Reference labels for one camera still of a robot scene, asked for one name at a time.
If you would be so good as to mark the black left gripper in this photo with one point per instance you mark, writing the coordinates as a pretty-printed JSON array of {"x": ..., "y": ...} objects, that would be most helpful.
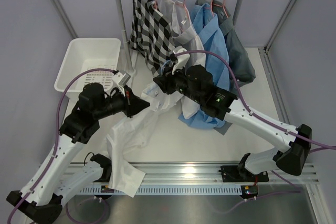
[{"x": 133, "y": 105}]

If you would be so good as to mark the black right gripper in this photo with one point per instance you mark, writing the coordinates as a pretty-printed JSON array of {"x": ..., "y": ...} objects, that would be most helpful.
[{"x": 166, "y": 81}]

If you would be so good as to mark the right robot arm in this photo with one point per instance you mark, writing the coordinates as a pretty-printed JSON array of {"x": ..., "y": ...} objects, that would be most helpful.
[{"x": 290, "y": 144}]

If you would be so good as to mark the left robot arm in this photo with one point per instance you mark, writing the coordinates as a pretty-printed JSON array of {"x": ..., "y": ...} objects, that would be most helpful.
[{"x": 44, "y": 197}]

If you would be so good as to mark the black white checkered shirt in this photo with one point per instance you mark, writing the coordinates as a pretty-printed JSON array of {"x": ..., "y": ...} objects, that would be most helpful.
[{"x": 151, "y": 35}]

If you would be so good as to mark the blue shirt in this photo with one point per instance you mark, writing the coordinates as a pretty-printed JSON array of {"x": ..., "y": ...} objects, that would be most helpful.
[{"x": 206, "y": 26}]

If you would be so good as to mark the dark grey shirt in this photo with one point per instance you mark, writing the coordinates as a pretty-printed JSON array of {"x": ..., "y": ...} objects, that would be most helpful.
[{"x": 238, "y": 57}]

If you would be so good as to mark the white plastic basket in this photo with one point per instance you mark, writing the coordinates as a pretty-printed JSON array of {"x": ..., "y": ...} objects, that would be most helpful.
[{"x": 85, "y": 54}]

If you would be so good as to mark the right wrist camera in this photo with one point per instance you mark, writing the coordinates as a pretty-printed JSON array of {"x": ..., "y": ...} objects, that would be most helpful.
[{"x": 179, "y": 59}]

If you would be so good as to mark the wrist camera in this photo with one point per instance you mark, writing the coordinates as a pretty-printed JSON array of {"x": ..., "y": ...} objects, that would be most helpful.
[
  {"x": 120, "y": 80},
  {"x": 179, "y": 59}
]

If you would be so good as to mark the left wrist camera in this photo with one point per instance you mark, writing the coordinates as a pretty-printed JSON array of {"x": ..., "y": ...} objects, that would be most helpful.
[{"x": 120, "y": 80}]

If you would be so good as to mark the aluminium mounting rail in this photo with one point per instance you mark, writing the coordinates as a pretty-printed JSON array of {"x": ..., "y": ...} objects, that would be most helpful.
[{"x": 207, "y": 173}]

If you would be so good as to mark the light blue slotted cable duct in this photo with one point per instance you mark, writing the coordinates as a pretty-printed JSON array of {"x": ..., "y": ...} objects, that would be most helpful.
[{"x": 172, "y": 190}]

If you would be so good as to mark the left aluminium frame post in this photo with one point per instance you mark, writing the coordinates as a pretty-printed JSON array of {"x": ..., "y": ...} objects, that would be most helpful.
[{"x": 64, "y": 18}]

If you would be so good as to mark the aluminium frame post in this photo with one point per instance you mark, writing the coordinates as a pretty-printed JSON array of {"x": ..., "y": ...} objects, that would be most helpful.
[
  {"x": 284, "y": 16},
  {"x": 64, "y": 18}
]

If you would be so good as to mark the right aluminium frame post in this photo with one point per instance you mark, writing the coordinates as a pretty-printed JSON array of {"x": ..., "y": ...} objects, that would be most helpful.
[{"x": 284, "y": 16}]

